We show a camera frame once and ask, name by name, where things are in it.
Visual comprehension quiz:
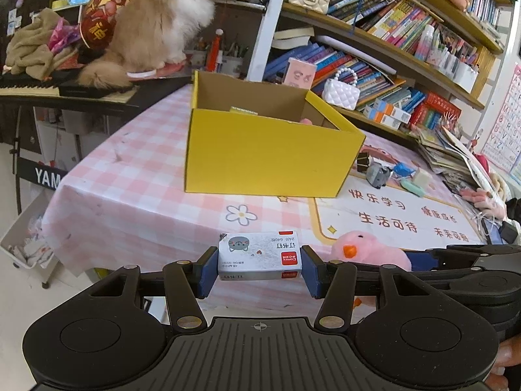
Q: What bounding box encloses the pink plush chick toy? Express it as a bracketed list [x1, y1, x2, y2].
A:
[328, 229, 414, 308]

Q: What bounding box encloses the white staples box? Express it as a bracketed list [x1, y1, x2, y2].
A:
[218, 230, 302, 281]

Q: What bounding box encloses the mint green eraser case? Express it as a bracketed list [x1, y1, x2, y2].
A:
[400, 178, 426, 198]

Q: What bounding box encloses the black binder clip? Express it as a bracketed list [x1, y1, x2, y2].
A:
[356, 152, 373, 173]

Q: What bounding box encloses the blue plastic item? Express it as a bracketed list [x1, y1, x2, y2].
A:
[393, 163, 416, 178]

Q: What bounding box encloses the gold tape roll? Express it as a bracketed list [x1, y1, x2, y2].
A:
[230, 106, 258, 116]

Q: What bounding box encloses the black charger block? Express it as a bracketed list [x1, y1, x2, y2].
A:
[500, 219, 520, 245]

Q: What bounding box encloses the pink checkered table mat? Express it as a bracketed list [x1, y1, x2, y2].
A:
[42, 83, 489, 314]

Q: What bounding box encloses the grey elephant toy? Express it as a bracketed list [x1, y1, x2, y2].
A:
[366, 163, 393, 189]

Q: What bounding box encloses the pink fluffy glove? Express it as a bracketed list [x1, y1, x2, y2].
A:
[459, 188, 507, 221]

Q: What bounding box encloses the yellow cardboard box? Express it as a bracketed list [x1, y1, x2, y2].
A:
[185, 72, 366, 198]

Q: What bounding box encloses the stack of papers and magazines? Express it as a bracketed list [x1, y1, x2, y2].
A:
[412, 127, 494, 193]

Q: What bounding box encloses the orange blue white box lower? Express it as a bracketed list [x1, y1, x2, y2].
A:
[363, 107, 402, 130]

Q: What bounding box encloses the orange blue white box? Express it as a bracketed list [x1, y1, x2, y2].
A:
[363, 107, 402, 130]
[373, 100, 412, 123]

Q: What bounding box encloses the orange blue white box upper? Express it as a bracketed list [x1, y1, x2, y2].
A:
[373, 100, 412, 123]

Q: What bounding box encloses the white quilted pearl handbag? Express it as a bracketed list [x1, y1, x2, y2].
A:
[321, 67, 360, 110]

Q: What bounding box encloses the red dictionary book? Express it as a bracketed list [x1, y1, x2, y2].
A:
[424, 92, 461, 120]

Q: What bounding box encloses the pink cylindrical pen holder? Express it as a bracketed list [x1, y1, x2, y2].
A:
[282, 57, 316, 90]

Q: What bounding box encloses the black keyboard piano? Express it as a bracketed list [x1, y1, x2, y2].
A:
[1, 70, 191, 118]

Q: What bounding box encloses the wooden bookshelf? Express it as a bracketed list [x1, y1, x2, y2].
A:
[246, 0, 507, 135]

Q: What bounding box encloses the orange and white cat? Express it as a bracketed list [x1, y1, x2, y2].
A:
[78, 0, 215, 89]

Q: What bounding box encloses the beige crumpled cloth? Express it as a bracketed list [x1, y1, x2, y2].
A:
[5, 8, 78, 81]

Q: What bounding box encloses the alphabet wall poster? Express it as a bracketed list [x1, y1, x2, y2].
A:
[482, 65, 520, 184]

